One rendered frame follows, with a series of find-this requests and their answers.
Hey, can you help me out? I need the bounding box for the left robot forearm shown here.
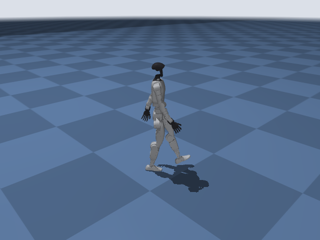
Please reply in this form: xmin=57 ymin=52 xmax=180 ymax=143
xmin=145 ymin=94 xmax=152 ymax=110

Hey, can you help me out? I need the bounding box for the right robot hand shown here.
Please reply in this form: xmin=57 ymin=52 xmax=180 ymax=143
xmin=167 ymin=118 xmax=181 ymax=133

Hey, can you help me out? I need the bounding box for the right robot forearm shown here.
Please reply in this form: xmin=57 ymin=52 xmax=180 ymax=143
xmin=159 ymin=103 xmax=173 ymax=124

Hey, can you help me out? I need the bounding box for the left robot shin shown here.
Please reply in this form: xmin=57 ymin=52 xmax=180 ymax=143
xmin=169 ymin=135 xmax=181 ymax=159

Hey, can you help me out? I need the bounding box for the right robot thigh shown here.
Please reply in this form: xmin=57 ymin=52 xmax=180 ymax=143
xmin=150 ymin=117 xmax=165 ymax=148

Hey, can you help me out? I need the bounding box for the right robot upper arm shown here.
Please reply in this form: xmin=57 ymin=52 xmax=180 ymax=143
xmin=153 ymin=83 xmax=167 ymax=107

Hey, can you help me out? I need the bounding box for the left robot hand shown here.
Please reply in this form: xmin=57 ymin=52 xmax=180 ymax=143
xmin=141 ymin=106 xmax=151 ymax=121

